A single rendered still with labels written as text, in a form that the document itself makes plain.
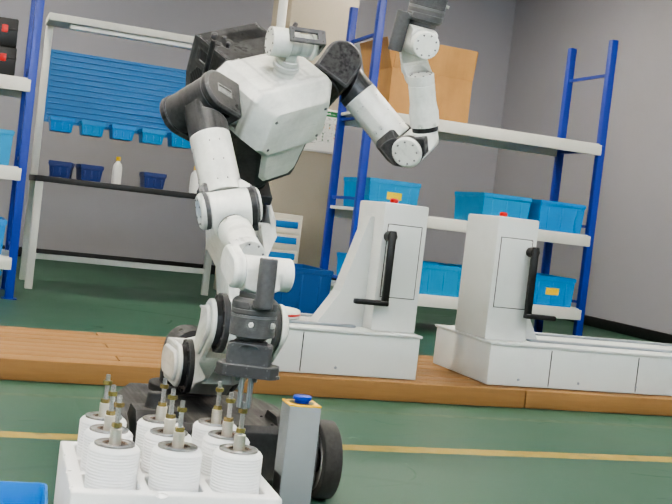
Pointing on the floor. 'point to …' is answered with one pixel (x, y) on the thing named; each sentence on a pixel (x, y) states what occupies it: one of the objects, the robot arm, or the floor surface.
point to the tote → (306, 289)
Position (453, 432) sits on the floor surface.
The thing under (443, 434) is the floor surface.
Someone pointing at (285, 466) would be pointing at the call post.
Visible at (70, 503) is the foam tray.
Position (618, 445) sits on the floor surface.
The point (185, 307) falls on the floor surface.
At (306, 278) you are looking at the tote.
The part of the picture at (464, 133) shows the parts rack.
